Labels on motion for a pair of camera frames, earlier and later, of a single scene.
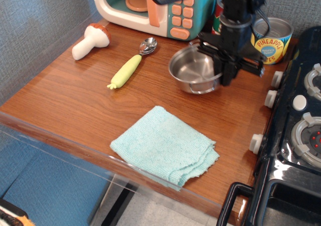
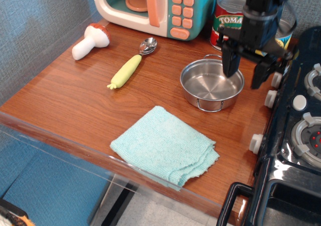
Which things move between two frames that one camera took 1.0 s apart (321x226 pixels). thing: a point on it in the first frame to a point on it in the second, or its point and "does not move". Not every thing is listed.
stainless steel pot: (193, 68) to (206, 87)
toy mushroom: (96, 35) does not move
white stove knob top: (277, 78) does not move
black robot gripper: (232, 41) to (256, 37)
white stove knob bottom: (256, 142) does not move
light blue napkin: (167, 146) does not move
